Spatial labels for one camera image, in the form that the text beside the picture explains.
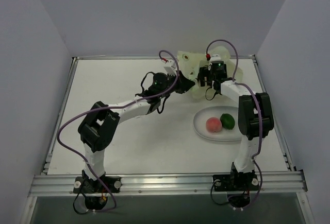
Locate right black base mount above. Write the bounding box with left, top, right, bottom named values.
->
left=210, top=174, right=263, bottom=211

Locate aluminium front rail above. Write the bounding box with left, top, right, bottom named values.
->
left=29, top=171, right=307, bottom=197

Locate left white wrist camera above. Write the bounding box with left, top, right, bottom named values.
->
left=163, top=59, right=177, bottom=77

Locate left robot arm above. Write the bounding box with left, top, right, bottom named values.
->
left=78, top=72, right=195, bottom=193

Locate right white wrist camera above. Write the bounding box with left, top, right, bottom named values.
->
left=206, top=54, right=223, bottom=64

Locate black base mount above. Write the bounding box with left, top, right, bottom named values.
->
left=210, top=174, right=263, bottom=211
left=73, top=175, right=122, bottom=212

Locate pink fake peach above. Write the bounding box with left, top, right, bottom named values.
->
left=206, top=117, right=222, bottom=133

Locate green fake fruit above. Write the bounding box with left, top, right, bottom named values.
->
left=220, top=113, right=235, bottom=130

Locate aluminium table edge frame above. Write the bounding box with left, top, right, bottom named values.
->
left=41, top=55, right=297, bottom=176

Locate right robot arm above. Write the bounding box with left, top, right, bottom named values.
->
left=199, top=57, right=274, bottom=189

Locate white oval plate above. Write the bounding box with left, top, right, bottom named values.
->
left=193, top=106, right=242, bottom=142

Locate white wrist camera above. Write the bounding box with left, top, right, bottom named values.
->
left=206, top=54, right=223, bottom=64
left=163, top=59, right=177, bottom=77

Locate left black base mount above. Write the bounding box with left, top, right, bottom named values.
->
left=73, top=175, right=122, bottom=212

